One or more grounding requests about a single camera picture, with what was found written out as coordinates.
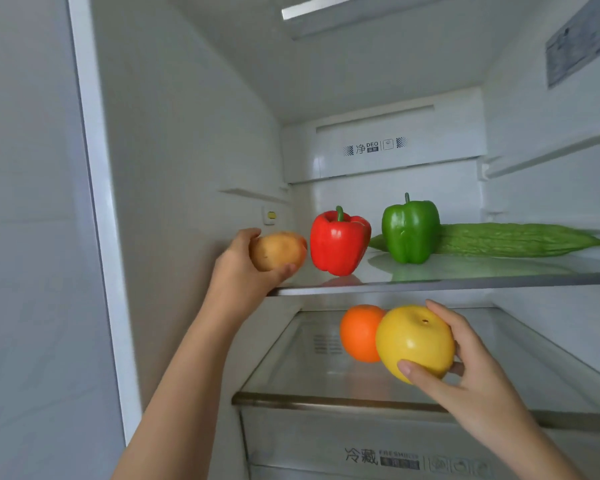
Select person's right hand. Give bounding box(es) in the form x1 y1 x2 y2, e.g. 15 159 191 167
397 300 532 453

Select person's left hand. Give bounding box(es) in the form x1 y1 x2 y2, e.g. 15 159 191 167
206 228 299 326

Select brown potato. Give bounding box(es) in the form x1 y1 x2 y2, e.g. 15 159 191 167
249 231 309 272

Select yellow apple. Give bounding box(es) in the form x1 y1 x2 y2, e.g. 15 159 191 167
375 305 456 385

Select person's left forearm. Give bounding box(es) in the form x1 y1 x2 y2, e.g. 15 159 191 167
111 302 261 480

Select person's right forearm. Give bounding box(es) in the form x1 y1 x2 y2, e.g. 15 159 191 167
482 417 589 480

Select red bell pepper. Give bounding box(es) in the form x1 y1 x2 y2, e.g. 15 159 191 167
310 206 372 277

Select orange fruit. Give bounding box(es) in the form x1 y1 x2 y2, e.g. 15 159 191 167
340 305 387 364

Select glass fridge shelf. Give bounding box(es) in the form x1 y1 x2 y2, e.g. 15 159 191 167
231 307 600 433
267 247 600 297

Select clear fridge drawer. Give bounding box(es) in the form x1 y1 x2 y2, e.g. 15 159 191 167
237 406 598 480

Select green bell pepper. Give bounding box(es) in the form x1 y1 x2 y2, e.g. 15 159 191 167
381 193 441 265

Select green bitter gourd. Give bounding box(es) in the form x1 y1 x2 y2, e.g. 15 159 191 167
369 223 600 259

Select white refrigerator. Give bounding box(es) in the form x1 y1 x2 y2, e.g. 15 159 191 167
67 0 600 480

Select white deodoriser panel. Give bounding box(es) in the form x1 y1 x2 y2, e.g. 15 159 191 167
281 87 487 185

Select fridge ceiling light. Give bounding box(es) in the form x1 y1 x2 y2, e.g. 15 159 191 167
281 0 362 22

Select grey label sticker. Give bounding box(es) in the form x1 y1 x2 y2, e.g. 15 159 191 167
545 0 600 89

